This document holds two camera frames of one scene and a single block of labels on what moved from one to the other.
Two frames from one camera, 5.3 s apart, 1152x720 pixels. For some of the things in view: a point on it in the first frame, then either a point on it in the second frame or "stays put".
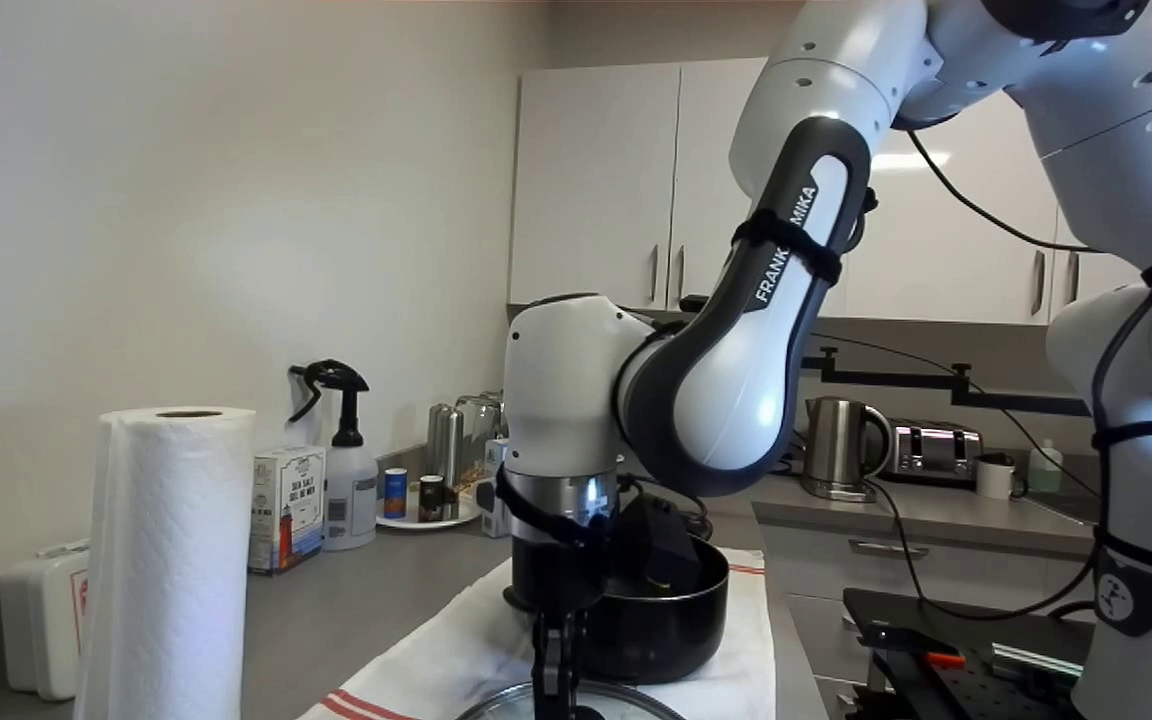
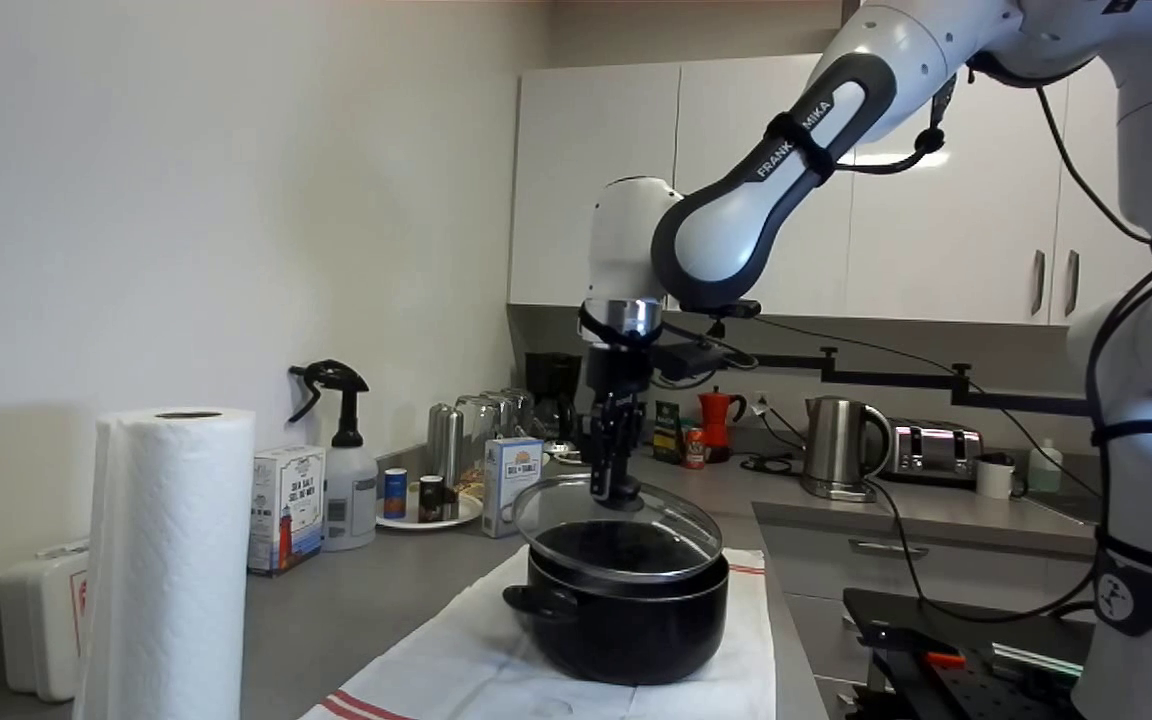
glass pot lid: [594, 702] -> [571, 528]
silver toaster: [933, 448] stays put
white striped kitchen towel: [478, 641] stays put
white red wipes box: [44, 622] stays put
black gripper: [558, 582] -> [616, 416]
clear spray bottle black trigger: [351, 508] stays put
